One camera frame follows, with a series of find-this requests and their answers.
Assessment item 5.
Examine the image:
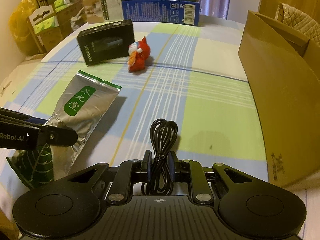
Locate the beige quilted bag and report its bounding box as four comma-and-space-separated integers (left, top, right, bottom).
275, 3, 319, 46

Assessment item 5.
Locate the blue milk carton box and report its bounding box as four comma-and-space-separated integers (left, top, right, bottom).
121, 0, 201, 26

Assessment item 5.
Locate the yellow plastic bag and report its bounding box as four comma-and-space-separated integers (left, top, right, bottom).
8, 0, 38, 56

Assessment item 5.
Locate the cardboard box with tissues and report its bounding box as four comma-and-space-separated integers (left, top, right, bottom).
27, 2, 82, 54

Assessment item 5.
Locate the checkered bed sheet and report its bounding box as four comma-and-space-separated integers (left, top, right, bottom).
0, 14, 311, 240

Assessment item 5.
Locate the red Doraemon figurine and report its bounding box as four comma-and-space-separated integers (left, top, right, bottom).
127, 36, 151, 72

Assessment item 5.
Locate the black cable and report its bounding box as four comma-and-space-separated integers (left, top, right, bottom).
140, 118, 179, 197

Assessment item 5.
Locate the black product box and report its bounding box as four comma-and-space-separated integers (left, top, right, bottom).
77, 20, 135, 66

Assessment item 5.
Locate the white small carton box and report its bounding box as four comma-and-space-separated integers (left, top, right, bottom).
82, 0, 124, 24

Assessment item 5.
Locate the brown cardboard box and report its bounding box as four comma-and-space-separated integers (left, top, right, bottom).
238, 11, 319, 190

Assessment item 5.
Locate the silver foil tea pouch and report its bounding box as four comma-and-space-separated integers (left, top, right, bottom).
6, 69, 123, 190

